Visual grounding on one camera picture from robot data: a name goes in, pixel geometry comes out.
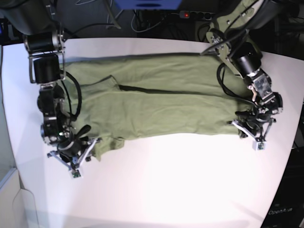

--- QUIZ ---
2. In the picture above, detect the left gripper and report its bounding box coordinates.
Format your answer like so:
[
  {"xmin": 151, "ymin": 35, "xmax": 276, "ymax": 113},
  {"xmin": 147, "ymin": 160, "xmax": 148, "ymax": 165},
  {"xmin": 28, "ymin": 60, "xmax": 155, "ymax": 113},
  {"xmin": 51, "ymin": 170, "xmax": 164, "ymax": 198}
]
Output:
[{"xmin": 227, "ymin": 117, "xmax": 276, "ymax": 142}]

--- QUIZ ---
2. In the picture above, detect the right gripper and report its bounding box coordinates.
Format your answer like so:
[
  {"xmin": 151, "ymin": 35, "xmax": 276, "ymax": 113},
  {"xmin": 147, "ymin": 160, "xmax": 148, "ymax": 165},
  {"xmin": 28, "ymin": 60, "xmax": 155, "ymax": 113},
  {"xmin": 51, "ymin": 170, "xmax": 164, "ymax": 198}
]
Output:
[{"xmin": 47, "ymin": 137, "xmax": 102, "ymax": 171}]

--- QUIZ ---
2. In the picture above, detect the green T-shirt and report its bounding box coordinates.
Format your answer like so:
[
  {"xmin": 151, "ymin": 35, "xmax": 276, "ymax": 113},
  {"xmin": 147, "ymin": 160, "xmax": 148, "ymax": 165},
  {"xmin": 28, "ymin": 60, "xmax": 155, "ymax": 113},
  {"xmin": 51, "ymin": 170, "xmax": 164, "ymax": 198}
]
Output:
[{"xmin": 65, "ymin": 55, "xmax": 251, "ymax": 159}]

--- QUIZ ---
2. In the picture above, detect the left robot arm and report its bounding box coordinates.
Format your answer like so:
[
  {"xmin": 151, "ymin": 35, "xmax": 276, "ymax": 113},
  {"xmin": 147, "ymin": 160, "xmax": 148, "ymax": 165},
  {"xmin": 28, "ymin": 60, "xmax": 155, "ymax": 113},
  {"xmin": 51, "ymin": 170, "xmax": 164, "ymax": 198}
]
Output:
[{"xmin": 200, "ymin": 0, "xmax": 288, "ymax": 150}]

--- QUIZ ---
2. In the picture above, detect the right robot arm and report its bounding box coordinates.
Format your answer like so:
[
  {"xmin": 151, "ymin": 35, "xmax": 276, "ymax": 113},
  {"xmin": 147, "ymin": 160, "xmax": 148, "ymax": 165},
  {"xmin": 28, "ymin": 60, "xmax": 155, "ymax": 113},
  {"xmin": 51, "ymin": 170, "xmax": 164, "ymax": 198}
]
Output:
[{"xmin": 0, "ymin": 0, "xmax": 100, "ymax": 178}]

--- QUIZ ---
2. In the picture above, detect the white plastic bin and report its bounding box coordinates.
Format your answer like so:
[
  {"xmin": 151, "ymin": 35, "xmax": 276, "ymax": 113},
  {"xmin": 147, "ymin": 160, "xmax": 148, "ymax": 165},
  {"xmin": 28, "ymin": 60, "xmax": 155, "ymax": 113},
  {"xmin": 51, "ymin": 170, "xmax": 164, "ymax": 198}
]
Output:
[{"xmin": 0, "ymin": 168, "xmax": 39, "ymax": 228}]

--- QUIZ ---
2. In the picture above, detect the black OpenArm case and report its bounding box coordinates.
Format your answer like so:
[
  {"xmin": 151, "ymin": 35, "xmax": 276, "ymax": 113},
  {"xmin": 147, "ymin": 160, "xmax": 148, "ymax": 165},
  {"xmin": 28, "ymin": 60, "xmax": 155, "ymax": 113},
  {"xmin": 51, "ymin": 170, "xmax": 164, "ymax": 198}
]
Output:
[{"xmin": 261, "ymin": 143, "xmax": 304, "ymax": 228}]

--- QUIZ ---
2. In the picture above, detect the blue box overhead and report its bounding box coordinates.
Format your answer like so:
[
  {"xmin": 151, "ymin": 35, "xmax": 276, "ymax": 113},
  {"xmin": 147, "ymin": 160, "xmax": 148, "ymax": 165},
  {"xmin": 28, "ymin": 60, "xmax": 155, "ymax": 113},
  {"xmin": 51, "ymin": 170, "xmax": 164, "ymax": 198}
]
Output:
[{"xmin": 115, "ymin": 0, "xmax": 182, "ymax": 10}]

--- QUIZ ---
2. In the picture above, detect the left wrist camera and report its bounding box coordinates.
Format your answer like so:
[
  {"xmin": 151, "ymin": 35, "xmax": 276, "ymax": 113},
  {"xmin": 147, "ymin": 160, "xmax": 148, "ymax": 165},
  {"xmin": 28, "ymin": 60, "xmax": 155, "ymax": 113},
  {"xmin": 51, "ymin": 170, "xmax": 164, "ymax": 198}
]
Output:
[{"xmin": 252, "ymin": 141, "xmax": 266, "ymax": 151}]

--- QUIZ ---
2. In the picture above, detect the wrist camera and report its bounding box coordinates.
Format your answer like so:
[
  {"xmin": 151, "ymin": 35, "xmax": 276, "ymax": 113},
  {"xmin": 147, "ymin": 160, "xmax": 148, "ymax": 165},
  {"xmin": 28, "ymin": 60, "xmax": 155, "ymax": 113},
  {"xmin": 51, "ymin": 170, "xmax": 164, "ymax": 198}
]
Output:
[
  {"xmin": 69, "ymin": 170, "xmax": 82, "ymax": 179},
  {"xmin": 252, "ymin": 141, "xmax": 266, "ymax": 151}
]

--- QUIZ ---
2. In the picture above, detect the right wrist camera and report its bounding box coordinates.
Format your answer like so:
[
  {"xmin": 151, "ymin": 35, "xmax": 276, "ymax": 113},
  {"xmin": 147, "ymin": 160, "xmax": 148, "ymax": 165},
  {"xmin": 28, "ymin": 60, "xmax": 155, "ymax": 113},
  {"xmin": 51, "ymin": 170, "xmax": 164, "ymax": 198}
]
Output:
[{"xmin": 69, "ymin": 170, "xmax": 82, "ymax": 179}]

